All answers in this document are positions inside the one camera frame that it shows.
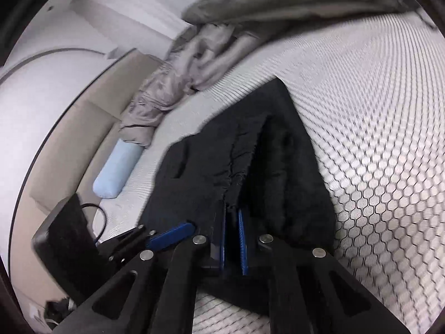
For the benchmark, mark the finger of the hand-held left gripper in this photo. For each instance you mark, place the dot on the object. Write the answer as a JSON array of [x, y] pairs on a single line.
[[170, 235], [125, 238]]

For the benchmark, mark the bed with hexagon patterned cover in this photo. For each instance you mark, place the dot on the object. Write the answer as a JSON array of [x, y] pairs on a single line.
[[382, 146]]

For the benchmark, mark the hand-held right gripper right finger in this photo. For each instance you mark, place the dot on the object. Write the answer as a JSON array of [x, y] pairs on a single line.
[[243, 247]]

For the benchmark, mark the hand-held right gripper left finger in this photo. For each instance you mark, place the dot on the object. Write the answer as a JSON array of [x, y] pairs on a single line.
[[221, 243]]

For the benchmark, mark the light blue pillow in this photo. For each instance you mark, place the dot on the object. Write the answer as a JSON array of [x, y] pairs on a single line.
[[114, 174]]

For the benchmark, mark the beige padded headboard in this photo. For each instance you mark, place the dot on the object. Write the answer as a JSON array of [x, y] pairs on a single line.
[[69, 139]]

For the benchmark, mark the dark grey duvet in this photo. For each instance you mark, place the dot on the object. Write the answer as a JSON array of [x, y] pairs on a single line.
[[295, 0]]

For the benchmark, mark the light grey quilt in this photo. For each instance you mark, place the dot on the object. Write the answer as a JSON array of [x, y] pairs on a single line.
[[167, 87]]

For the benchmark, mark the black pants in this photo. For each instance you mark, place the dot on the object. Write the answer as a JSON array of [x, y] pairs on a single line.
[[278, 167]]

